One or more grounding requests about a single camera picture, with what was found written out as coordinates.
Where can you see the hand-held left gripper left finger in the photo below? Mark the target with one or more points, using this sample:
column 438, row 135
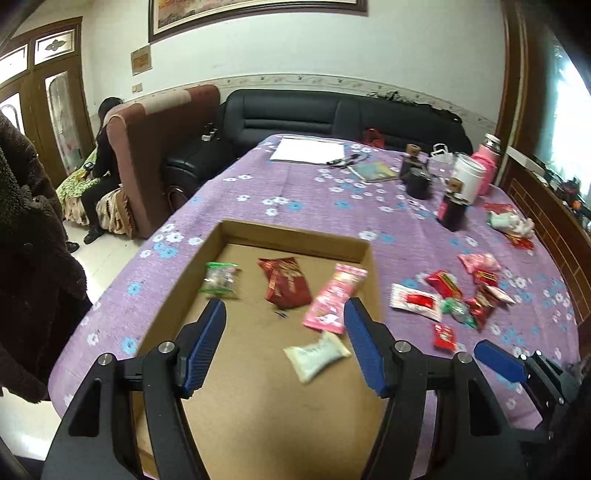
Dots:
column 207, row 344

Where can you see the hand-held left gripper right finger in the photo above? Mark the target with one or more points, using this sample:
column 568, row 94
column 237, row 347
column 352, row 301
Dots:
column 364, row 346

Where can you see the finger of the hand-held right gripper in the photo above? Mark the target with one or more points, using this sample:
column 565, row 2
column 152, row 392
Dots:
column 498, row 362

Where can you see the pale white snack packet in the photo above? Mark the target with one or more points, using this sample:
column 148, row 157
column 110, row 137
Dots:
column 314, row 357

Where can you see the dark red snack packet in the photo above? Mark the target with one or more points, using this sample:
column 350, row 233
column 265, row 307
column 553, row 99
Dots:
column 286, row 286
column 480, row 311

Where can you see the small red snack packet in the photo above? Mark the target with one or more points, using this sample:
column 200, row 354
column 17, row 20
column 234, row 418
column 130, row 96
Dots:
column 444, row 337

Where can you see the green and white candy packet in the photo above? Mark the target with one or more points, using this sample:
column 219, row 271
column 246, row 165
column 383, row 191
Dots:
column 219, row 278

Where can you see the shallow cardboard box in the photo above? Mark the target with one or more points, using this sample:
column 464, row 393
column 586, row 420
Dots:
column 258, row 415

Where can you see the red paper packet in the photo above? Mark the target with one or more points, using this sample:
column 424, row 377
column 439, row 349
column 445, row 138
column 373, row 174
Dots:
column 524, row 243

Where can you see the white figurine toy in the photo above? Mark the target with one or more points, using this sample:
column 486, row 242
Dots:
column 510, row 222

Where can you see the wooden cabinet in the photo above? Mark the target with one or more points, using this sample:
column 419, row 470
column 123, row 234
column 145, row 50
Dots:
column 549, row 226

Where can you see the purple floral tablecloth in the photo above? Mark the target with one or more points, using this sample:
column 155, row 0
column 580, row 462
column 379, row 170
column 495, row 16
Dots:
column 300, row 203

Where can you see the dark bottle with wooden stopper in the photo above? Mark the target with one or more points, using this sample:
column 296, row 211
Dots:
column 453, row 210

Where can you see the patterned beige blanket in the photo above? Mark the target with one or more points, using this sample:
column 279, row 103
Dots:
column 113, row 210

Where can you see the black boot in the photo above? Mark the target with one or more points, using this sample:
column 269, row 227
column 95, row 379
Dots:
column 72, row 247

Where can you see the thin book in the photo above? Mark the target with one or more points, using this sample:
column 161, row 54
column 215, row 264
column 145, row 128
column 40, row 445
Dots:
column 373, row 171

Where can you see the black pens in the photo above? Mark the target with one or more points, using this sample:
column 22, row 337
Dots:
column 341, row 161

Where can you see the white cup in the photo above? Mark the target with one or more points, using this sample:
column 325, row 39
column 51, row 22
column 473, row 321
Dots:
column 468, row 177

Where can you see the black jar with wooden lid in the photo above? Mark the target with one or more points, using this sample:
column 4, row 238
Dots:
column 412, row 161

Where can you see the brown armchair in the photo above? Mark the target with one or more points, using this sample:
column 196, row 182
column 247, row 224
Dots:
column 147, row 152

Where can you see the pink thermos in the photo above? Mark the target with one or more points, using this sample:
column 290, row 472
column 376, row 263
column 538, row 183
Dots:
column 490, row 159

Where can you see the white paper sheet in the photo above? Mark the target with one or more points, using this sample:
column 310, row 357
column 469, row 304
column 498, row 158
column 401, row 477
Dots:
column 307, row 150

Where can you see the green floral cloth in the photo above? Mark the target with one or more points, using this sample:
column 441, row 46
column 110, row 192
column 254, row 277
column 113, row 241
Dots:
column 74, row 187

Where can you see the red bag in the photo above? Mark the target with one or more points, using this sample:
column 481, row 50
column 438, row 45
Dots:
column 375, row 137

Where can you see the black leather sofa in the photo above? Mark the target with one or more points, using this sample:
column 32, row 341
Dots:
column 295, row 115

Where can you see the wooden glass-panel door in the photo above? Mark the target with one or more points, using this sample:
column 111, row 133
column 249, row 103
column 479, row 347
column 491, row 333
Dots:
column 37, row 92

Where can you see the wooden wall plaque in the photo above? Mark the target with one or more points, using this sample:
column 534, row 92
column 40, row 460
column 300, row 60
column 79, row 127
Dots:
column 141, row 60

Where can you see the framed wall picture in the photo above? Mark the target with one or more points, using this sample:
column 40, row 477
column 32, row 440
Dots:
column 258, row 14

